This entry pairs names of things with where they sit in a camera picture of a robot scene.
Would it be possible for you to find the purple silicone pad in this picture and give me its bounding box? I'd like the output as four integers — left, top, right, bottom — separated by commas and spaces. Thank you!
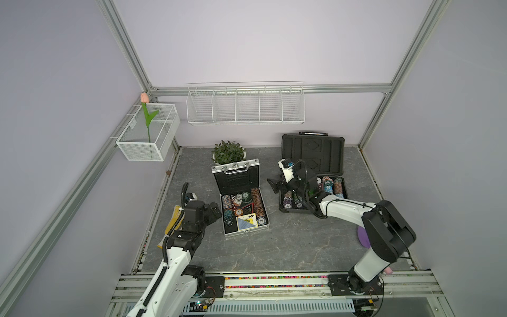
356, 226, 371, 249

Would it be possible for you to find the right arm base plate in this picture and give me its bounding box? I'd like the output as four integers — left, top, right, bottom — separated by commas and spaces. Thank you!
327, 273, 384, 296

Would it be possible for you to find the silver aluminium poker case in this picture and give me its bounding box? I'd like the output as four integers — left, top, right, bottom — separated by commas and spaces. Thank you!
211, 158, 270, 238

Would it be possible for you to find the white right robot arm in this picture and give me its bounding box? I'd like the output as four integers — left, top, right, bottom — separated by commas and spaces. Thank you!
267, 158, 417, 295

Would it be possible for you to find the white vented cable duct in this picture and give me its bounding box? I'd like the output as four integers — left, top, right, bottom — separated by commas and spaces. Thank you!
181, 299, 356, 316

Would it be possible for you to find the green potted plant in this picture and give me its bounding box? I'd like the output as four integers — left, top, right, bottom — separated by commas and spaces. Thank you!
212, 140, 246, 163

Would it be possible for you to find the black plastic poker case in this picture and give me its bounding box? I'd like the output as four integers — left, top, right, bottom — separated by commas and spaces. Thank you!
281, 132, 348, 199

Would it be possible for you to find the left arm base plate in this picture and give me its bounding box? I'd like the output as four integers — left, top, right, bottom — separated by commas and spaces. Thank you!
193, 276, 225, 299

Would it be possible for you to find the white mesh wall basket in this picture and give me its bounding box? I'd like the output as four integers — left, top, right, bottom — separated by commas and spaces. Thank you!
116, 103, 180, 162

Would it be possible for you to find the pink artificial tulip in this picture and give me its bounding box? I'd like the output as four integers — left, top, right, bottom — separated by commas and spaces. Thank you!
140, 92, 159, 142

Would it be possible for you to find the yellow work glove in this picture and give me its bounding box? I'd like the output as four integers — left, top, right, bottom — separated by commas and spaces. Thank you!
157, 205, 184, 249

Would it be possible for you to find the white wire wall shelf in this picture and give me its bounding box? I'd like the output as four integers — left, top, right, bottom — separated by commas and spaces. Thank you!
186, 81, 306, 125

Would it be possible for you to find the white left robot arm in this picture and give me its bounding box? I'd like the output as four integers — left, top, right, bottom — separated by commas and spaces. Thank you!
128, 199, 222, 316

